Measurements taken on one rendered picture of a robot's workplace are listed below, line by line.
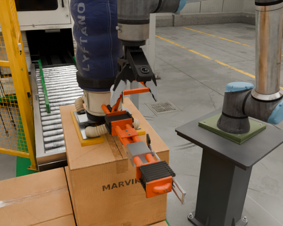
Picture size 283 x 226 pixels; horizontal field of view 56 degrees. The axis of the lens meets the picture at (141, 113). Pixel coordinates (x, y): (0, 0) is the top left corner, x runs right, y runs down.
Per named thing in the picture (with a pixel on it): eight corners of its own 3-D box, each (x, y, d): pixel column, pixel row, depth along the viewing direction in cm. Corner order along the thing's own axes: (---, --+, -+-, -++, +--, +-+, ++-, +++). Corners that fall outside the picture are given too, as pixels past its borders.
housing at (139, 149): (125, 155, 89) (124, 144, 87) (144, 151, 91) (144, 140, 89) (132, 167, 83) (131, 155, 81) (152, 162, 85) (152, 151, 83)
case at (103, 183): (68, 164, 166) (59, 106, 149) (129, 152, 178) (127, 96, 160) (81, 244, 115) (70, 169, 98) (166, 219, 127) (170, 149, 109)
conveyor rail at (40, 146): (32, 76, 366) (30, 63, 358) (36, 76, 368) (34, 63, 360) (41, 181, 173) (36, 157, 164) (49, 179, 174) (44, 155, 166)
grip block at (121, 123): (104, 126, 107) (103, 113, 104) (127, 122, 110) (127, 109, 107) (110, 136, 100) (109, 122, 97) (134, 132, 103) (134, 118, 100)
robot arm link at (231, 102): (232, 105, 167) (236, 78, 160) (257, 113, 154) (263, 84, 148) (216, 110, 158) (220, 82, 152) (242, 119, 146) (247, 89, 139)
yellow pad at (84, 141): (70, 114, 140) (69, 105, 138) (89, 110, 143) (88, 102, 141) (81, 147, 111) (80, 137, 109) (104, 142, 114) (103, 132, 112)
